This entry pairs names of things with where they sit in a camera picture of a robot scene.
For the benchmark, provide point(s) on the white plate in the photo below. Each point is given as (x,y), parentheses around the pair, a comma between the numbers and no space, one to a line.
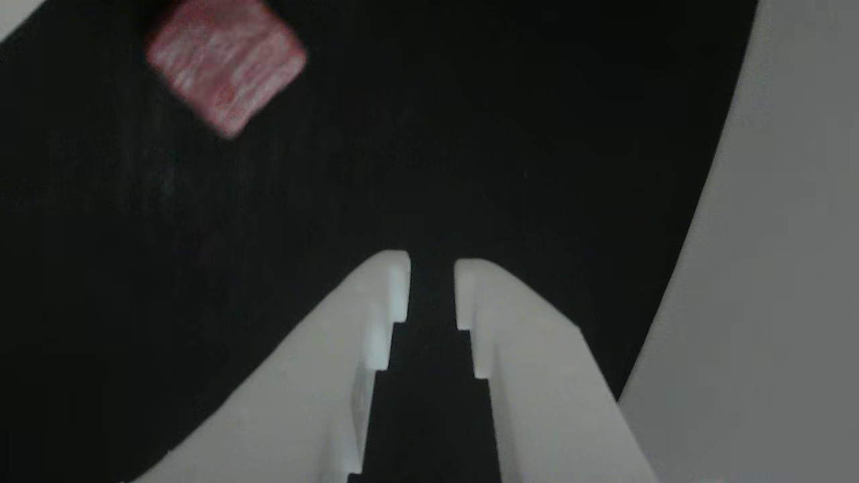
(12,10)

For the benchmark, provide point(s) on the red toy cube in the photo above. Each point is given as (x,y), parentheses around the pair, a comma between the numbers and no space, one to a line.
(225,64)

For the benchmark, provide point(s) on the black mat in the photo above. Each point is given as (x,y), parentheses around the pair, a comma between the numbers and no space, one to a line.
(436,154)

